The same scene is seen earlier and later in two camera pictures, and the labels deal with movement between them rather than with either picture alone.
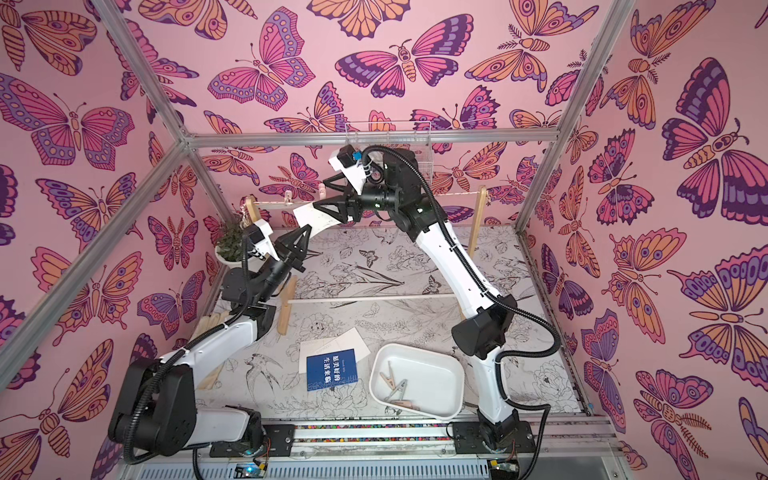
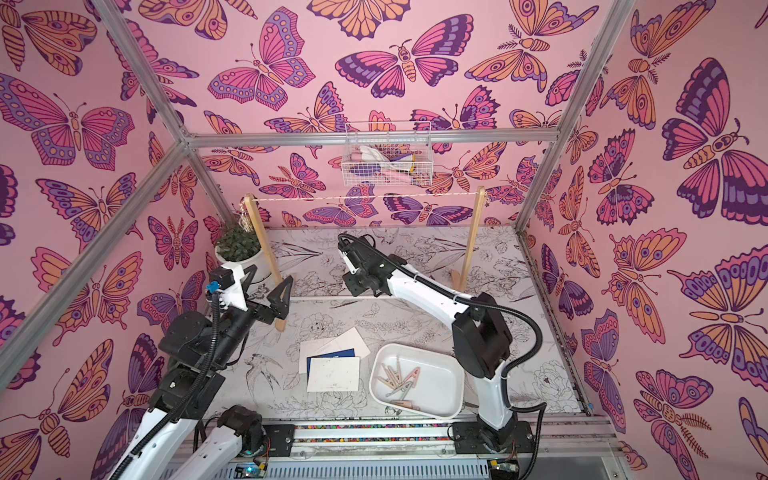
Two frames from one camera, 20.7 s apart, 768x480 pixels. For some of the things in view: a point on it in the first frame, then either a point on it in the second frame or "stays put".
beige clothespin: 390,381 stays put
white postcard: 316,218 -> 334,374
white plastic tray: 418,380 stays put
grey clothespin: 403,386 stays put
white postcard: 350,340 stays put
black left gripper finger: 292,246 -> 251,271
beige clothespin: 406,403 stays put
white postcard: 309,348 stays put
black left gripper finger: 298,253 -> 278,299
